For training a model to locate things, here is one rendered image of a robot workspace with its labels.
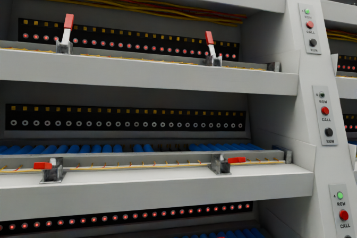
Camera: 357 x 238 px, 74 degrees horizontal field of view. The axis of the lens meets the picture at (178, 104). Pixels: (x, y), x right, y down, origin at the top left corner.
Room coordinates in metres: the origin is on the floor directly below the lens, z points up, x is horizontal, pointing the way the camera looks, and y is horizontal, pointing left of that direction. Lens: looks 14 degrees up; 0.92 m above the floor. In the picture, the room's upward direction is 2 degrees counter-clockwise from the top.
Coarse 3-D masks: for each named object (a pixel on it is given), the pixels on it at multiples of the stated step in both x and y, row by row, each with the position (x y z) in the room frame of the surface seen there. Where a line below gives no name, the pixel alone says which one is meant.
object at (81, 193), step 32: (288, 160) 0.50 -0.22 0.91; (0, 192) 0.32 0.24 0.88; (32, 192) 0.33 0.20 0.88; (64, 192) 0.35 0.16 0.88; (96, 192) 0.36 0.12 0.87; (128, 192) 0.37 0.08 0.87; (160, 192) 0.39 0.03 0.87; (192, 192) 0.40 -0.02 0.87; (224, 192) 0.42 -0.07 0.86; (256, 192) 0.43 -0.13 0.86; (288, 192) 0.45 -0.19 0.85
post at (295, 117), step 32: (288, 0) 0.46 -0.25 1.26; (256, 32) 0.58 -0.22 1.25; (288, 32) 0.47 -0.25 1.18; (320, 32) 0.48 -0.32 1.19; (320, 64) 0.47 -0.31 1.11; (256, 96) 0.61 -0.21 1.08; (288, 96) 0.49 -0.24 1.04; (256, 128) 0.62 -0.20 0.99; (288, 128) 0.51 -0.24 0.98; (320, 160) 0.46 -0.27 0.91; (320, 192) 0.46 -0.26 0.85; (352, 192) 0.48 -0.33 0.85; (288, 224) 0.55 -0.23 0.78; (320, 224) 0.46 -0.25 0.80
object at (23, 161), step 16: (0, 160) 0.36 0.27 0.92; (16, 160) 0.37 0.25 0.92; (32, 160) 0.37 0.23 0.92; (48, 160) 0.38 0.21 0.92; (64, 160) 0.39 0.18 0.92; (80, 160) 0.39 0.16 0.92; (96, 160) 0.40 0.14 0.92; (112, 160) 0.41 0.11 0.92; (128, 160) 0.41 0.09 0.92; (144, 160) 0.42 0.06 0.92; (160, 160) 0.43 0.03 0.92; (176, 160) 0.44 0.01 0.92; (192, 160) 0.45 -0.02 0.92; (208, 160) 0.46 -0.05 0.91; (256, 160) 0.48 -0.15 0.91
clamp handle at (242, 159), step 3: (219, 156) 0.42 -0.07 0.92; (222, 156) 0.42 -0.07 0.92; (219, 159) 0.42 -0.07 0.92; (222, 159) 0.42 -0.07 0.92; (228, 159) 0.39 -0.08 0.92; (231, 159) 0.38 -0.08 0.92; (234, 159) 0.37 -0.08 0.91; (237, 159) 0.36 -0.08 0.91; (240, 159) 0.36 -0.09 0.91; (243, 159) 0.36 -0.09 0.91; (222, 162) 0.41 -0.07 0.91; (225, 162) 0.40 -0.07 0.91; (228, 162) 0.39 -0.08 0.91; (231, 162) 0.38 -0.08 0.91; (234, 162) 0.37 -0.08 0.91; (237, 162) 0.36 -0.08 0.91; (240, 162) 0.36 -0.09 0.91; (243, 162) 0.36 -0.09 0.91
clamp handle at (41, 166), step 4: (52, 160) 0.35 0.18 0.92; (36, 164) 0.28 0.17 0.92; (40, 164) 0.29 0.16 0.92; (44, 164) 0.29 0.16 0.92; (48, 164) 0.30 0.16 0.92; (52, 164) 0.35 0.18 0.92; (56, 164) 0.35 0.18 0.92; (36, 168) 0.28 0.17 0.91; (40, 168) 0.29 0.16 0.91; (44, 168) 0.29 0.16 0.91; (48, 168) 0.30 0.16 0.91
